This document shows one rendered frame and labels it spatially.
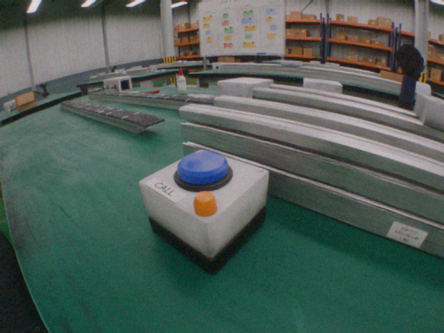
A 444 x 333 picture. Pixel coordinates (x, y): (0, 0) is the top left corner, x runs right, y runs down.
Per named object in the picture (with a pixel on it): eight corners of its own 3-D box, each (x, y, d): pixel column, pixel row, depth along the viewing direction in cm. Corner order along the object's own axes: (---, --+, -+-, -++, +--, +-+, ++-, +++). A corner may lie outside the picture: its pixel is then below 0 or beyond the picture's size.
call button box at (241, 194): (151, 232, 20) (134, 177, 17) (215, 187, 26) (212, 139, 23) (213, 277, 15) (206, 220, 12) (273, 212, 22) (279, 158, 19)
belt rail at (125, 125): (61, 107, 100) (60, 103, 98) (66, 106, 102) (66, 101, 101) (136, 133, 46) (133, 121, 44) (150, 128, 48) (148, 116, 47)
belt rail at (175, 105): (89, 98, 112) (88, 94, 111) (94, 97, 115) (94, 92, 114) (195, 112, 58) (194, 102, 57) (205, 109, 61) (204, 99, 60)
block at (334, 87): (300, 118, 51) (303, 81, 46) (302, 109, 60) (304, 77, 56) (338, 124, 48) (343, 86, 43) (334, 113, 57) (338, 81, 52)
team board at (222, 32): (196, 111, 374) (189, 1, 279) (212, 105, 410) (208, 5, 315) (277, 123, 299) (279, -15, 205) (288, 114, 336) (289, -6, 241)
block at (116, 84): (108, 96, 111) (106, 80, 106) (124, 91, 119) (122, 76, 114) (116, 96, 105) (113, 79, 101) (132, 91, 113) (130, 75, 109)
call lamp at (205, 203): (189, 210, 14) (186, 195, 13) (205, 199, 15) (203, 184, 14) (206, 220, 13) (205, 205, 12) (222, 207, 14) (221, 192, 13)
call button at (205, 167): (170, 184, 17) (166, 162, 16) (202, 165, 20) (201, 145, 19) (205, 202, 15) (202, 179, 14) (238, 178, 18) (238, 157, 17)
